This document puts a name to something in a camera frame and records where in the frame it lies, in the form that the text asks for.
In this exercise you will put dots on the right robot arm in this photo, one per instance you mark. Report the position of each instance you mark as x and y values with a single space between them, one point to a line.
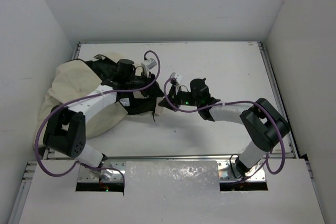
263 123

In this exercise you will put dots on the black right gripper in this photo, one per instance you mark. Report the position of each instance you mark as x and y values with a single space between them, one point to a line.
173 97

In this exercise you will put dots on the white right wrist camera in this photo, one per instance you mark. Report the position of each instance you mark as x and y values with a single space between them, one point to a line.
176 79

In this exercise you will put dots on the white foreground cover panel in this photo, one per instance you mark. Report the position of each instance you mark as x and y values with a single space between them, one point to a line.
289 198

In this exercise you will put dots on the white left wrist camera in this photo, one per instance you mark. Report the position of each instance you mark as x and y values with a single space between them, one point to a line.
148 64

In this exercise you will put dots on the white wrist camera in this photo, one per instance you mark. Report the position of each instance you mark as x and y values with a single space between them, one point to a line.
148 64
176 79

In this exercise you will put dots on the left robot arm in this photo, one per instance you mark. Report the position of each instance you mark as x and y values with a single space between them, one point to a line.
88 98

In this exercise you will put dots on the cream jacket with black lining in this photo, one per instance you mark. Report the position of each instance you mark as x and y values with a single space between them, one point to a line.
73 80

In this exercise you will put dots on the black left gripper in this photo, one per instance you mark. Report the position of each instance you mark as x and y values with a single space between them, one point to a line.
151 84

